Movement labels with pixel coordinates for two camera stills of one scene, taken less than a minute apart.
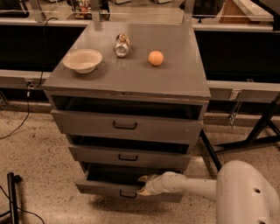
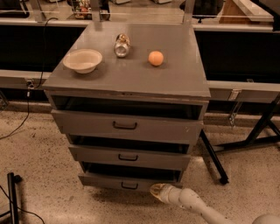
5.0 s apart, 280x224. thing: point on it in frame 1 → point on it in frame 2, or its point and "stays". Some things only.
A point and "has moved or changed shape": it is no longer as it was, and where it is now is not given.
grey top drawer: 129,119 stays
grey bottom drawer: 122,179 has moved or changed shape
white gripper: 151,185 → 168,194
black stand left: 11,181 stays
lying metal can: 122,45 stays
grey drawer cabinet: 130,98 stays
